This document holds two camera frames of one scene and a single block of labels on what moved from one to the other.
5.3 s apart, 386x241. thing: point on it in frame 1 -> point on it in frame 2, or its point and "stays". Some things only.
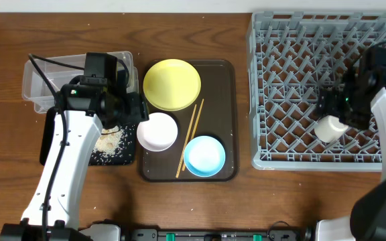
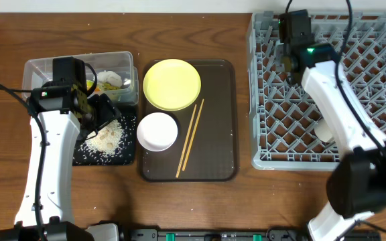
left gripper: x=139 y=109 -> x=101 y=109
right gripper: x=329 y=104 -> x=282 y=53
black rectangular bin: x=117 y=145 stays
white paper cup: x=329 y=128 stays
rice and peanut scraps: x=113 y=146 stays
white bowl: x=158 y=133 stays
